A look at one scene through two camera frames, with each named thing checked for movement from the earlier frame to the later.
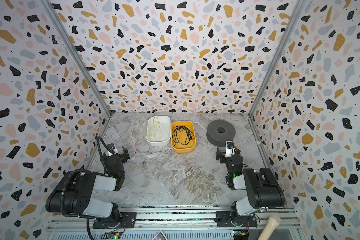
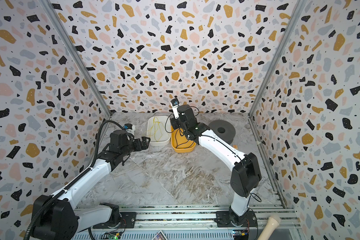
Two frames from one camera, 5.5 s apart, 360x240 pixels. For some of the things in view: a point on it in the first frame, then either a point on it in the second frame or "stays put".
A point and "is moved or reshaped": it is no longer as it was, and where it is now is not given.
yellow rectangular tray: x=183 y=139 stays put
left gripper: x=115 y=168 → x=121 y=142
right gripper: x=228 y=157 → x=181 y=124
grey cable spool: x=220 y=131 stays put
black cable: x=182 y=134 is moved or reshaped
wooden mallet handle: x=271 y=225 stays put
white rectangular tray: x=159 y=130 stays put
